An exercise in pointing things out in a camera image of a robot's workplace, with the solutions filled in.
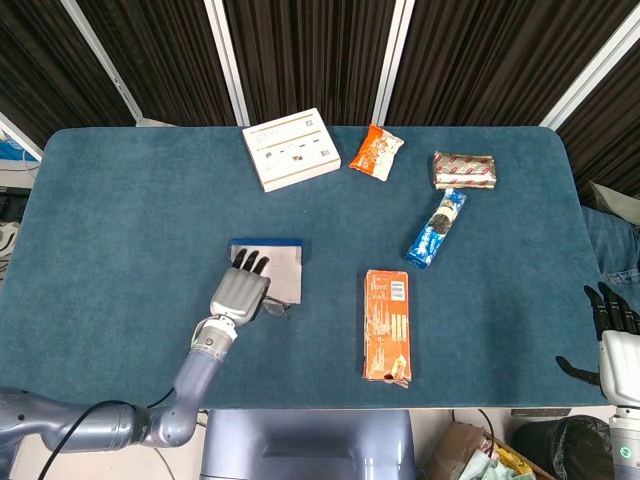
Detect blue denim jeans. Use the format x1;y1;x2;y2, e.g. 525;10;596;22
579;204;640;301

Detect black pleated curtain panel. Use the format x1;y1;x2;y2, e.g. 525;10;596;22
74;0;237;127
222;0;399;127
0;0;137;149
385;0;634;127
555;54;640;201

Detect silver aluminium frame post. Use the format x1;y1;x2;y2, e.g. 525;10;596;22
538;7;640;132
203;0;251;127
372;0;416;127
0;112;45;162
60;0;147;127

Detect white plastic object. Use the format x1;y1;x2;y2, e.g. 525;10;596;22
0;222;21;257

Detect brown cardboard box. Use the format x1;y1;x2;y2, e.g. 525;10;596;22
424;422;551;480

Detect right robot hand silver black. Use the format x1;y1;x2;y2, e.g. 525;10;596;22
555;282;640;409

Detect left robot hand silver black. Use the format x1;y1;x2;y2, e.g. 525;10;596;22
208;247;274;330

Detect blue cookie packet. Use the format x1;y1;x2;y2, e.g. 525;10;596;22
402;187;468;272

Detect white flat printed box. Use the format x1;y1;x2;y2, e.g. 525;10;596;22
242;107;343;193

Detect black bin bag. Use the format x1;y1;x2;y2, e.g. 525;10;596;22
512;414;615;480

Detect crumpled green paper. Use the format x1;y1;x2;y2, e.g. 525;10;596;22
462;449;507;480

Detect blue felt table cloth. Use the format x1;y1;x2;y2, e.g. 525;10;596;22
0;125;617;411

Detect grey-green bag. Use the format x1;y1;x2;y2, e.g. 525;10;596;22
587;179;640;221

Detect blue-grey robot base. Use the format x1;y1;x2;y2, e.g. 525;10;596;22
199;409;417;480

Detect silver red-print snack packet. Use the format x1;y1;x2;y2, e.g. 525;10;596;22
432;150;499;191

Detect orange and white snack packet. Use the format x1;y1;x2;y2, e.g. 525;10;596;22
348;124;405;182

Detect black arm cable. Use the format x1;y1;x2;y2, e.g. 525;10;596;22
37;387;176;480

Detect yellow wrapper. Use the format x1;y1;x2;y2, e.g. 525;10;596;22
494;446;534;474

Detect blue printed bag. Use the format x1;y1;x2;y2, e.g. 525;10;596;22
0;140;27;163

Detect blue glasses case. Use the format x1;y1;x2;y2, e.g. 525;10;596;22
229;238;304;305

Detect long orange carton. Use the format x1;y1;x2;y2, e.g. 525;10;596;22
362;269;414;389

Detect black-rimmed eyeglasses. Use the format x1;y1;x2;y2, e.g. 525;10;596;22
262;296;292;320

